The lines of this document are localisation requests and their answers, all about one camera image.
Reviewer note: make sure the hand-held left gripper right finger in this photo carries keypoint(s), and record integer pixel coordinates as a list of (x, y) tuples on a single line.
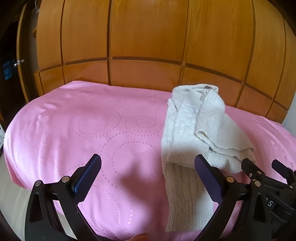
[(208, 176)]

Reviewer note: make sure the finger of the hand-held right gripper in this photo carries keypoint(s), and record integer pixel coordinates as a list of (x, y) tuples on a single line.
[(283, 170), (251, 168)]

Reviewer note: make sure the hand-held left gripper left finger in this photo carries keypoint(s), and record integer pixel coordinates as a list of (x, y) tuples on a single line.
[(89, 171)]

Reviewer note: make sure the white knitted sweater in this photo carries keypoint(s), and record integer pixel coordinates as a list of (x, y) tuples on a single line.
[(189, 129)]

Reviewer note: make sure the pink bed sheet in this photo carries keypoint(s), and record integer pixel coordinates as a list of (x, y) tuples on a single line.
[(92, 129)]

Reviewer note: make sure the metal wardrobe key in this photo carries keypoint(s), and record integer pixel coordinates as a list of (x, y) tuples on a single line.
[(18, 62)]

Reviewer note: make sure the wooden wardrobe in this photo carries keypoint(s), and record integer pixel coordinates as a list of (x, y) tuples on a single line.
[(143, 34)]

